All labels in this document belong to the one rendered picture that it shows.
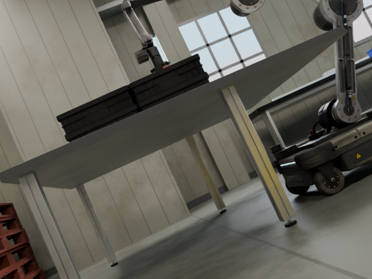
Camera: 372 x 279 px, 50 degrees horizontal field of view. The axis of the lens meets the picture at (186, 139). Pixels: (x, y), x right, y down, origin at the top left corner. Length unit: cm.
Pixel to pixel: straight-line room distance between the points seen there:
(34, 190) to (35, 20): 300
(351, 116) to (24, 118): 306
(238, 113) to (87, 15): 295
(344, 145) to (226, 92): 65
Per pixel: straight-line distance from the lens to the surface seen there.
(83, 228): 407
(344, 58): 234
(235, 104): 179
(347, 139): 208
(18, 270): 394
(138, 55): 217
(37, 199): 173
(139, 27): 237
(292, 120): 529
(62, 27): 445
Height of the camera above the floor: 39
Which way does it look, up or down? 5 degrees up
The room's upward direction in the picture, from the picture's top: 25 degrees counter-clockwise
